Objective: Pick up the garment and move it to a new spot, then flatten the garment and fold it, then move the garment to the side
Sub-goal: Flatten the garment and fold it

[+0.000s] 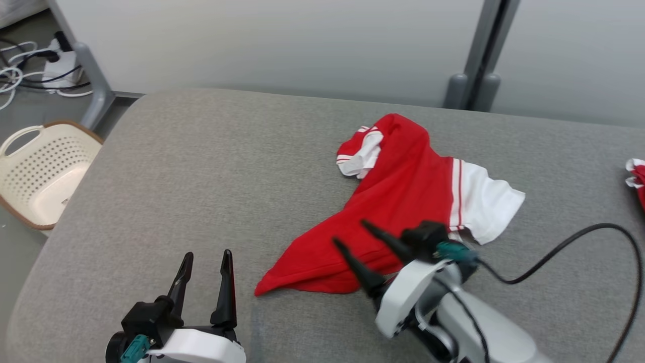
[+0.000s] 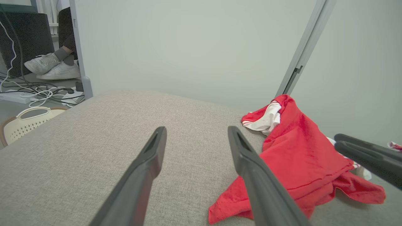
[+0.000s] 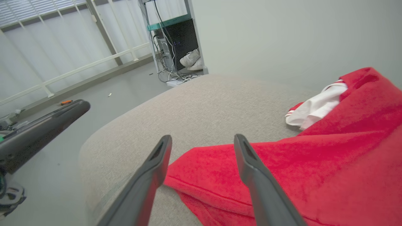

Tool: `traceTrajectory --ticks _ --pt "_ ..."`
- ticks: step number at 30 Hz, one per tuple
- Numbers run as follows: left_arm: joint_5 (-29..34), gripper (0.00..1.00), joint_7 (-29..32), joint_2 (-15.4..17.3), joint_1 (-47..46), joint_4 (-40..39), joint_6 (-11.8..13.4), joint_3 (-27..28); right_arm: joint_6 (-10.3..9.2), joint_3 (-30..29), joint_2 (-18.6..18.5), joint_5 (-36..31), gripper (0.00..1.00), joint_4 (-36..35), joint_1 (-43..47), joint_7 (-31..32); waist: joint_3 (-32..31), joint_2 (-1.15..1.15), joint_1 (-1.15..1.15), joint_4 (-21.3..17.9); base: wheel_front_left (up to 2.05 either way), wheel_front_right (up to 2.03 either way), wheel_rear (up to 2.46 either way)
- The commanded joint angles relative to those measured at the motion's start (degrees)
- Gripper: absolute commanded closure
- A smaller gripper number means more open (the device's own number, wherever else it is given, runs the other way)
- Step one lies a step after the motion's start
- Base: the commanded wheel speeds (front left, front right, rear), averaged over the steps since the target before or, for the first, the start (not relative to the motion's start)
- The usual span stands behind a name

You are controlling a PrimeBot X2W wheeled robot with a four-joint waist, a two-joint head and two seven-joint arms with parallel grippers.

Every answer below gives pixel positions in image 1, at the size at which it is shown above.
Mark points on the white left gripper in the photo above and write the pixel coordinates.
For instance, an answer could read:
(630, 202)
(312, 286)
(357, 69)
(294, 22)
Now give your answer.
(201, 348)

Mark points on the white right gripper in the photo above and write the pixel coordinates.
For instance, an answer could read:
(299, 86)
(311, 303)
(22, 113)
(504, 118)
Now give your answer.
(408, 297)

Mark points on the red and white t-shirt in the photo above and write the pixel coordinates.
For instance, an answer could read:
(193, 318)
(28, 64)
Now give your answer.
(403, 191)

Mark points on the red and white shorts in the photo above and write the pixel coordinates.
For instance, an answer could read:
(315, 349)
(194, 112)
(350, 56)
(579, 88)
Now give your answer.
(637, 181)

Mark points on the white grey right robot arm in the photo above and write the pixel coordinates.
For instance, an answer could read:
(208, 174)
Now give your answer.
(504, 338)

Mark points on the cream perforated laundry basket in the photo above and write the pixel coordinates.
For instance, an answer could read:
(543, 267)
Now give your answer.
(40, 176)

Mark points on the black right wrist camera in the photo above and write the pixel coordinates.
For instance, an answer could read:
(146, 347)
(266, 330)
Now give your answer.
(426, 237)

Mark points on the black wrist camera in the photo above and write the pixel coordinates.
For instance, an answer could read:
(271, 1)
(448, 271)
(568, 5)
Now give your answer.
(148, 317)
(426, 237)

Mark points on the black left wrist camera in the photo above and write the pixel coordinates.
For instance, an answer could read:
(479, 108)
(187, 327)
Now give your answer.
(148, 317)

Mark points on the grey metal partition post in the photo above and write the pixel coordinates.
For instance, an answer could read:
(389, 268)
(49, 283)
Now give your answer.
(484, 50)

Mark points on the grey metal frame leg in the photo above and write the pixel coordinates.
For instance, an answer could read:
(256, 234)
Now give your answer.
(90, 75)

